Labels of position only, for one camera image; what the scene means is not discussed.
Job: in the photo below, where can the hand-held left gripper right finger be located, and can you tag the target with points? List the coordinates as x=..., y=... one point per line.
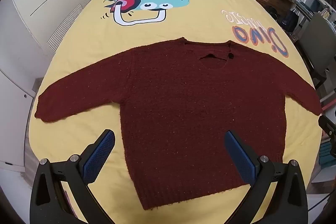
x=240, y=154

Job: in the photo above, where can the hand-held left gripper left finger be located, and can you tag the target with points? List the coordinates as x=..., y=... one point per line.
x=101, y=153

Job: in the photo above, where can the dark red knit sweater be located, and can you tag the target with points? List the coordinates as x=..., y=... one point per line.
x=183, y=108

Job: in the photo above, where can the teal box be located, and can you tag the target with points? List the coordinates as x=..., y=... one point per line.
x=328, y=154

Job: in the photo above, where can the grey-green chair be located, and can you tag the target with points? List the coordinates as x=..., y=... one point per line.
x=316, y=40

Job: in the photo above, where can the dark bag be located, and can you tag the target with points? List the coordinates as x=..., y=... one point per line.
x=290, y=21

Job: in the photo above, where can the yellow printed bed sheet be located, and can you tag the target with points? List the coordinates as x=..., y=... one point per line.
x=199, y=24

